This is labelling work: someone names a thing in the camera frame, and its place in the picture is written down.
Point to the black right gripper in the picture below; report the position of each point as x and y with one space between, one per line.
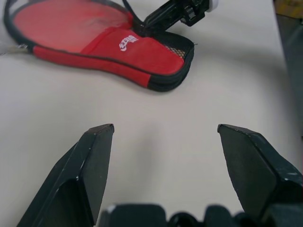
194 10

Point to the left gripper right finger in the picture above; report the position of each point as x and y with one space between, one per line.
255 170

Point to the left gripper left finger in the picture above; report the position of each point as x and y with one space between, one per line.
80 179

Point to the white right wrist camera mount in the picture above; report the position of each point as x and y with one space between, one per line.
213 4

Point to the red table tennis paddle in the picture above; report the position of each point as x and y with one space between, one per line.
59 28

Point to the black red paddle case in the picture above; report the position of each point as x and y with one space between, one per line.
142 59

